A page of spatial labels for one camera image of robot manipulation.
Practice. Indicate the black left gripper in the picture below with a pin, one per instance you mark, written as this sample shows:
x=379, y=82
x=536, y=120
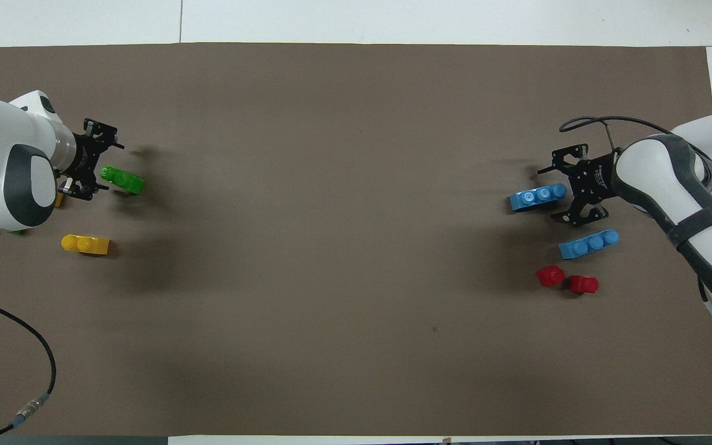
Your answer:
x=85, y=159

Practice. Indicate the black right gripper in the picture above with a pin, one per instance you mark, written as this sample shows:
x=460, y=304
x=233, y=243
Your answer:
x=597, y=180

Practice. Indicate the blue three-stud toy brick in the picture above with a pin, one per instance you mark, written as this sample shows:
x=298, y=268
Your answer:
x=538, y=198
x=588, y=244

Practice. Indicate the yellow two-stud toy brick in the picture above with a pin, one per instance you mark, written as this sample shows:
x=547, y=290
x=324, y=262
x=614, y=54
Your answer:
x=87, y=245
x=59, y=200

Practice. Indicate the small red toy brick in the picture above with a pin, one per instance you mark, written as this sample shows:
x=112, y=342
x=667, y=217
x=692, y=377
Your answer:
x=550, y=276
x=583, y=285

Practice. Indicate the brown table mat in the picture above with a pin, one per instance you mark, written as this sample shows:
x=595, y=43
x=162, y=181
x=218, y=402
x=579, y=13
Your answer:
x=331, y=185

